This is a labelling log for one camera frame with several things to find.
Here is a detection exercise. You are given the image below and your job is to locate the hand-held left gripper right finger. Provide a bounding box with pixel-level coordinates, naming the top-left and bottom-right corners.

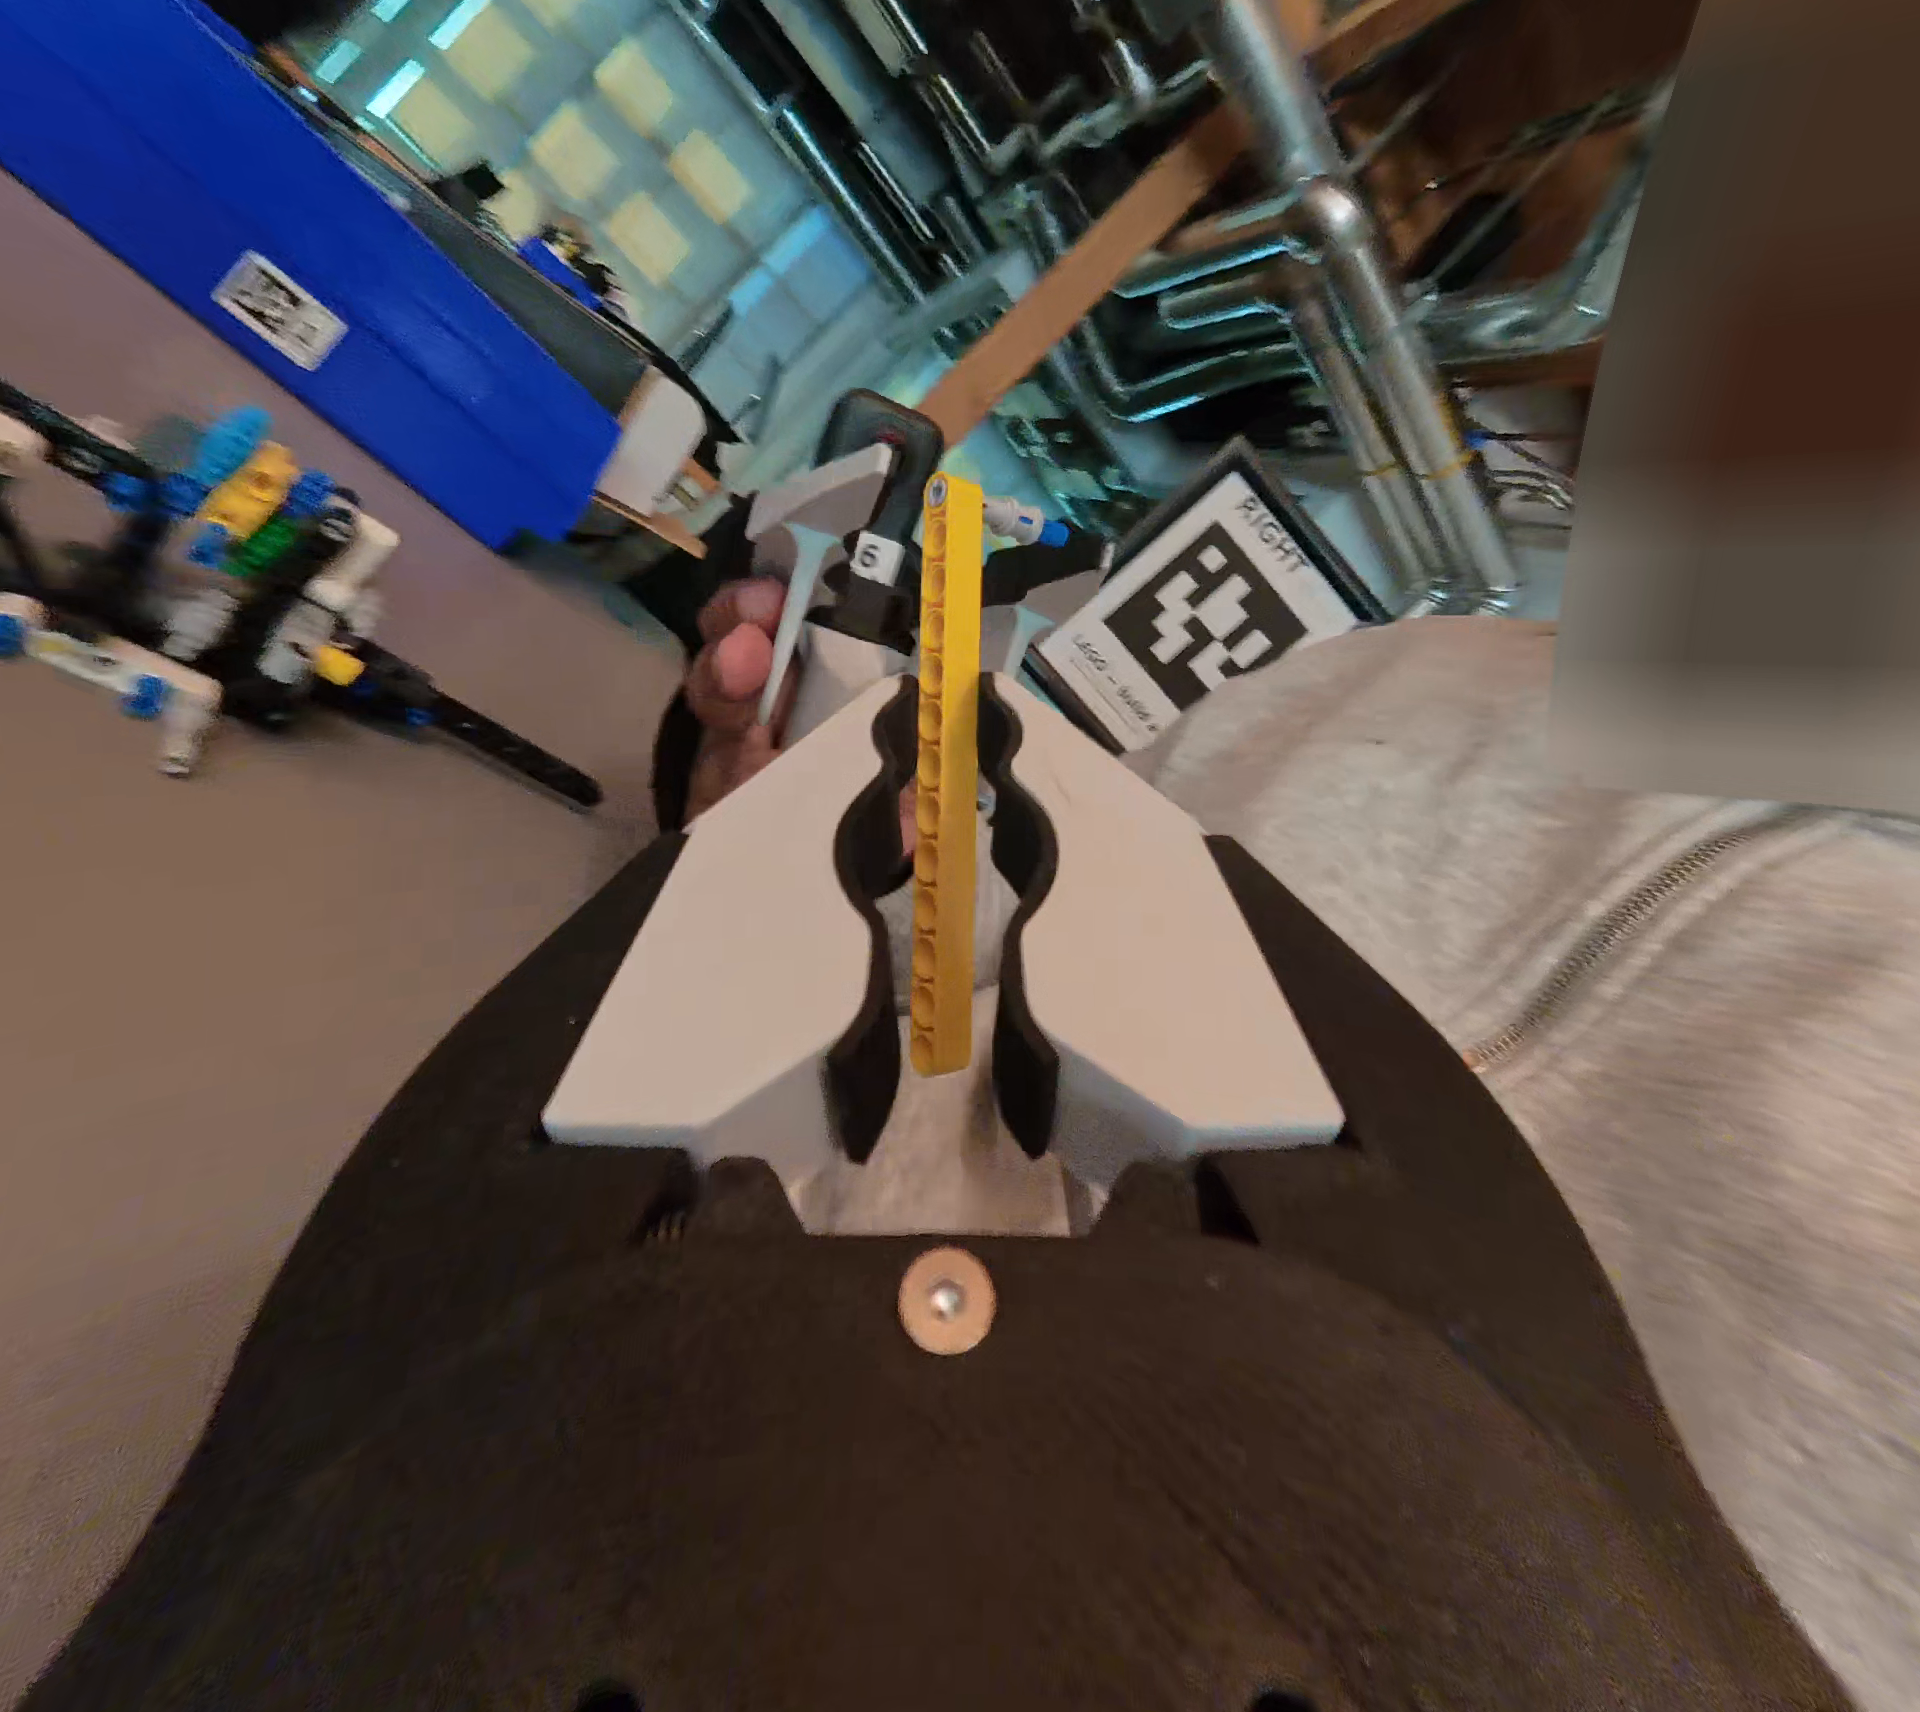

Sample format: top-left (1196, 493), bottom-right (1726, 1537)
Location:
top-left (978, 675), bottom-right (1348, 1226)

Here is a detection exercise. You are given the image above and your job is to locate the multicoloured lego assembly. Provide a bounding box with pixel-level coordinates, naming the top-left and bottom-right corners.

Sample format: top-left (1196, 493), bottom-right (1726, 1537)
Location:
top-left (0, 376), bottom-right (605, 815)

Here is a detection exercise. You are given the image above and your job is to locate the large glazed window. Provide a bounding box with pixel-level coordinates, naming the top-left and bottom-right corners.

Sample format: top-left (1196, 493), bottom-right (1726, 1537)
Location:
top-left (291, 0), bottom-right (841, 395)

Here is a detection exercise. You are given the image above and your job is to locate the wooden post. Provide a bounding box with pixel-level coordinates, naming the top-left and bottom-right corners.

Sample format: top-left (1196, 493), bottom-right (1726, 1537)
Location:
top-left (912, 98), bottom-right (1269, 432)

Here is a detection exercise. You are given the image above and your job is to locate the person's right hand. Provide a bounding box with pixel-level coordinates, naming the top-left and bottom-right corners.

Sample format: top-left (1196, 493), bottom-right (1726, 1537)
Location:
top-left (673, 575), bottom-right (803, 832)

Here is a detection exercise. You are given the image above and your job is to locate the long yellow lego beam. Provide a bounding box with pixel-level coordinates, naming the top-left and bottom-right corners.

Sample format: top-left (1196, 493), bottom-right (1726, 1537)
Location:
top-left (906, 470), bottom-right (987, 1080)

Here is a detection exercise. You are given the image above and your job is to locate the row of steel pipes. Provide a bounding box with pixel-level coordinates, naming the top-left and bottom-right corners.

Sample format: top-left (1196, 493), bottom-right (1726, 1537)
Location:
top-left (523, 0), bottom-right (1322, 441)

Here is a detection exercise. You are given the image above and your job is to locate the blue bin with marker label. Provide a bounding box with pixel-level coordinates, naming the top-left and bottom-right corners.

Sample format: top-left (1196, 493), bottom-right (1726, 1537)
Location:
top-left (0, 0), bottom-right (623, 556)

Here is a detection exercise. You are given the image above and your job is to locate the framed marker sign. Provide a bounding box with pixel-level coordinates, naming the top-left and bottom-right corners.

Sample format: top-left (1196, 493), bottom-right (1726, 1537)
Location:
top-left (1034, 441), bottom-right (1390, 755)

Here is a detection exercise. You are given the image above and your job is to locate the person in grey sweatshirt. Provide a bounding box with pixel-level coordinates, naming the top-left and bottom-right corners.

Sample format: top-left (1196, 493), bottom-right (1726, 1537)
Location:
top-left (810, 608), bottom-right (1920, 1712)

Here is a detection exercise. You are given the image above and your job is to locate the silver ventilation duct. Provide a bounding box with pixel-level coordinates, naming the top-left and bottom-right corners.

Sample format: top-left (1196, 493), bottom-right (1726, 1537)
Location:
top-left (1200, 0), bottom-right (1523, 621)

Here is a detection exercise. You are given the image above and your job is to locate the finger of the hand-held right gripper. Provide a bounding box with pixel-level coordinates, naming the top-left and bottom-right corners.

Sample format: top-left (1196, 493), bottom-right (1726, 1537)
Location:
top-left (982, 602), bottom-right (1069, 698)
top-left (741, 448), bottom-right (893, 729)

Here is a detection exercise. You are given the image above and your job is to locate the person's right forearm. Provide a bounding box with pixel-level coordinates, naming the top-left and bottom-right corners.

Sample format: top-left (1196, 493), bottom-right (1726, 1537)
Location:
top-left (1116, 617), bottom-right (1561, 875)

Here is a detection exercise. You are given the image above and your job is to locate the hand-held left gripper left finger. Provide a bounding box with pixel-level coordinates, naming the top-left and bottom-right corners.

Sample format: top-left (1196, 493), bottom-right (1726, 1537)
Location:
top-left (540, 675), bottom-right (920, 1232)

